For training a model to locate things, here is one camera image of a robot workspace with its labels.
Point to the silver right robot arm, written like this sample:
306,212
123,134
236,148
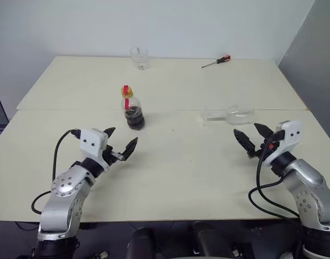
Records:
308,180

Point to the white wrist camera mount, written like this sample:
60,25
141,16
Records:
291,135
90,143

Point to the clear glass tumbler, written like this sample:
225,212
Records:
139,58

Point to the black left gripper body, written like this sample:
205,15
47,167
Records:
111,155

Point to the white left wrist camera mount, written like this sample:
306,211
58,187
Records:
90,143

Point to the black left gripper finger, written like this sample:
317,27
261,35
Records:
110,132
130,147

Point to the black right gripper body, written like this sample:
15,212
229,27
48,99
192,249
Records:
278,136

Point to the red and black screwdriver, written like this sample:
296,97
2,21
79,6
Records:
221,59

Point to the dark rounded shape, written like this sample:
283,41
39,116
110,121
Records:
208,240
140,242

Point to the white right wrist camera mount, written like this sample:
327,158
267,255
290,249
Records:
291,135

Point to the small bottle with dark contents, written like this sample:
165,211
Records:
135,118

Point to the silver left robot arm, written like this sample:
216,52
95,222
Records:
62,186

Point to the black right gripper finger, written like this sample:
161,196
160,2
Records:
243,139
263,130

